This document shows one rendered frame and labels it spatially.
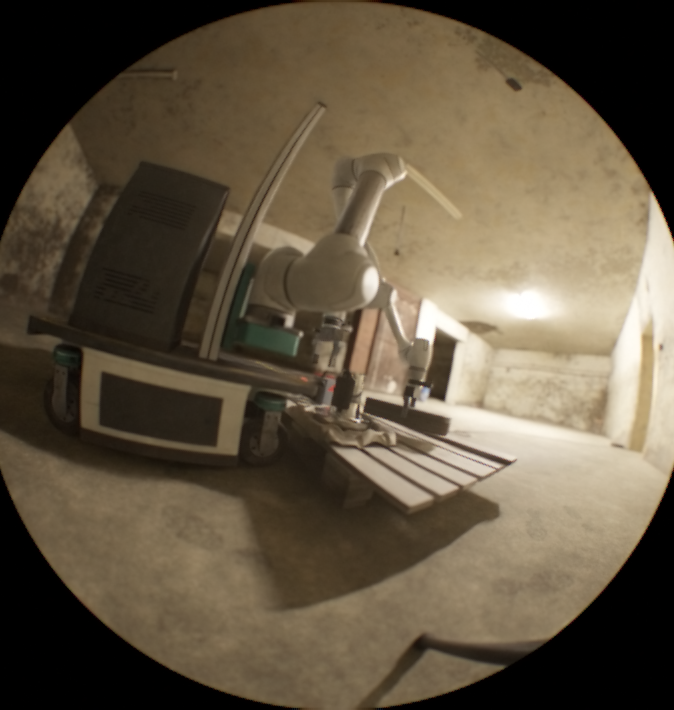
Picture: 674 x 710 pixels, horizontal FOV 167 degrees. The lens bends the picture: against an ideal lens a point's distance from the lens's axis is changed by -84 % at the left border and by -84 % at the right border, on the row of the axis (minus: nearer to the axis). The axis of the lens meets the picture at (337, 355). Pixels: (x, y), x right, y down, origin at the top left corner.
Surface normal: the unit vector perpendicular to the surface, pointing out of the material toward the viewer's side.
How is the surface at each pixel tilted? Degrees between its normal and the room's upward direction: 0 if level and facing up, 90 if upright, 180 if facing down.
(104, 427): 90
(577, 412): 90
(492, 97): 180
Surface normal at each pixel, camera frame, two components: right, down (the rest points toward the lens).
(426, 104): -0.23, 0.97
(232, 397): 0.58, 0.09
